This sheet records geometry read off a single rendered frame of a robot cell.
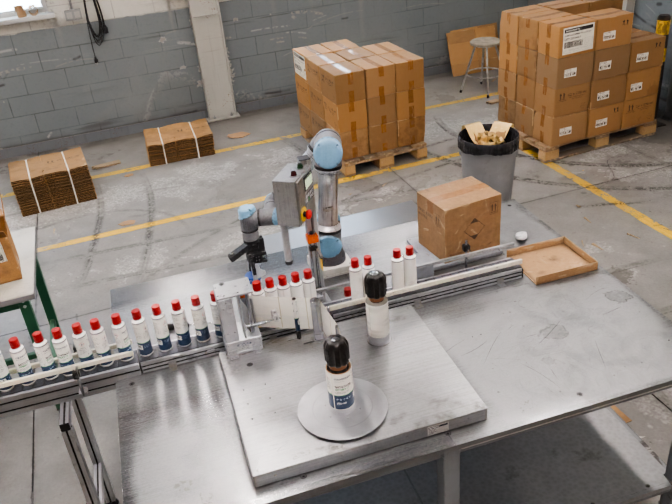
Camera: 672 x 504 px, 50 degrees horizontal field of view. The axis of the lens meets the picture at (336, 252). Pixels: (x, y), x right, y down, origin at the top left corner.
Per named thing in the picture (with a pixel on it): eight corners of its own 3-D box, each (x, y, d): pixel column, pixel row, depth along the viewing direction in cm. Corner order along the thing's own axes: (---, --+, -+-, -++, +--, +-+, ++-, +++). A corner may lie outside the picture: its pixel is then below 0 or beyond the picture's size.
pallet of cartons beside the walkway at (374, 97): (429, 157, 649) (427, 59, 605) (344, 178, 626) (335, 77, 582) (375, 120, 748) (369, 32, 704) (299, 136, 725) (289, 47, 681)
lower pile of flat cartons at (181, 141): (150, 167, 687) (145, 146, 677) (146, 148, 733) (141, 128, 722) (217, 154, 701) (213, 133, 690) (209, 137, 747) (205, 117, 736)
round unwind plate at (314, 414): (311, 453, 227) (311, 450, 227) (288, 393, 253) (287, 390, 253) (401, 426, 234) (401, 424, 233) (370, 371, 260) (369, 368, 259)
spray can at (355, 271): (354, 305, 297) (350, 263, 287) (350, 299, 302) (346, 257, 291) (366, 302, 298) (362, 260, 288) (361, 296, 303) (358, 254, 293)
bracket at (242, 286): (217, 301, 262) (216, 299, 261) (212, 286, 271) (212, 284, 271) (253, 292, 265) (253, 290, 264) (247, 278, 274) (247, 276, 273)
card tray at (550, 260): (536, 285, 308) (536, 277, 306) (506, 257, 330) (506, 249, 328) (597, 269, 314) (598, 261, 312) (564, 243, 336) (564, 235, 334)
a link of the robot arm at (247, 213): (255, 210, 303) (235, 211, 303) (259, 233, 308) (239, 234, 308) (257, 202, 309) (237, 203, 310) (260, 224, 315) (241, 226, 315)
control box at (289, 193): (277, 225, 277) (271, 180, 268) (293, 206, 291) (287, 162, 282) (302, 227, 274) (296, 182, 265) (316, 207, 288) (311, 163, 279)
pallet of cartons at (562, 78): (546, 164, 615) (555, 28, 558) (491, 135, 684) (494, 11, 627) (657, 135, 649) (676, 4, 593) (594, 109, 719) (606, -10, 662)
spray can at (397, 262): (395, 295, 301) (393, 253, 291) (390, 289, 305) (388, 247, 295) (406, 292, 302) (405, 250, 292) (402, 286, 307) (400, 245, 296)
